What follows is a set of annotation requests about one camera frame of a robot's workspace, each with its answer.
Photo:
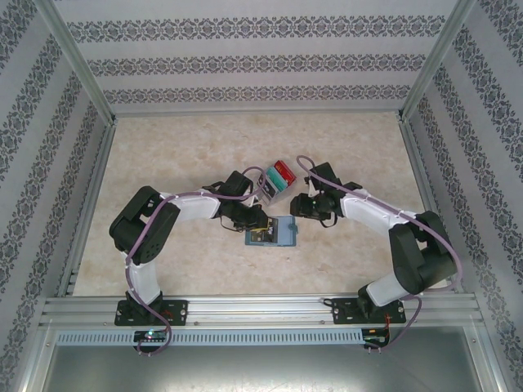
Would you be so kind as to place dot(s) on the steel sheet panel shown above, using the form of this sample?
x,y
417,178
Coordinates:
x,y
261,367

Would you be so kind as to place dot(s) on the aluminium mounting rail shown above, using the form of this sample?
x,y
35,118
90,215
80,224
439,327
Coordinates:
x,y
253,306

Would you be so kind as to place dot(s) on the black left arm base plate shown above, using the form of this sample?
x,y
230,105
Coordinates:
x,y
180,312

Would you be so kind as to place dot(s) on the red card stack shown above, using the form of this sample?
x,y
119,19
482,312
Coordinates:
x,y
285,171

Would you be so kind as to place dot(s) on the blue card holder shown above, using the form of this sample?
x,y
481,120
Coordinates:
x,y
286,232

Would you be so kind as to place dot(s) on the aluminium side rail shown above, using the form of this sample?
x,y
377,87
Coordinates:
x,y
100,163
418,163

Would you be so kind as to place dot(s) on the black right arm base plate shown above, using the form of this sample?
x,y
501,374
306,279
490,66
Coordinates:
x,y
343,310

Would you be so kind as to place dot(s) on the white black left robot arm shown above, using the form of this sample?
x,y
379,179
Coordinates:
x,y
139,228

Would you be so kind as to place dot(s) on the clear acrylic card box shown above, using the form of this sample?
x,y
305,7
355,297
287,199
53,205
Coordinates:
x,y
278,185

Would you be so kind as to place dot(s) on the small circuit board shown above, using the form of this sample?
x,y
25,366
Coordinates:
x,y
151,335
376,334

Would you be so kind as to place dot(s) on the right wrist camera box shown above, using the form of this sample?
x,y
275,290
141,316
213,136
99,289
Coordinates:
x,y
310,187

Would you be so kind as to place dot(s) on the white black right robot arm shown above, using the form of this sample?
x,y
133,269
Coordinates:
x,y
417,261

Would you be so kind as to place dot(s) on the aluminium frame post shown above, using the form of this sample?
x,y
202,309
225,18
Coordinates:
x,y
433,61
79,61

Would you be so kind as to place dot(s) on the black credit card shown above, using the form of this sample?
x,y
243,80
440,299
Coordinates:
x,y
257,236

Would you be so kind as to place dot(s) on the teal card stack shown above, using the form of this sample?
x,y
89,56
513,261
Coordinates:
x,y
277,179

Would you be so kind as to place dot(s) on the black card stack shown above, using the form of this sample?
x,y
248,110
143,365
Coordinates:
x,y
267,190

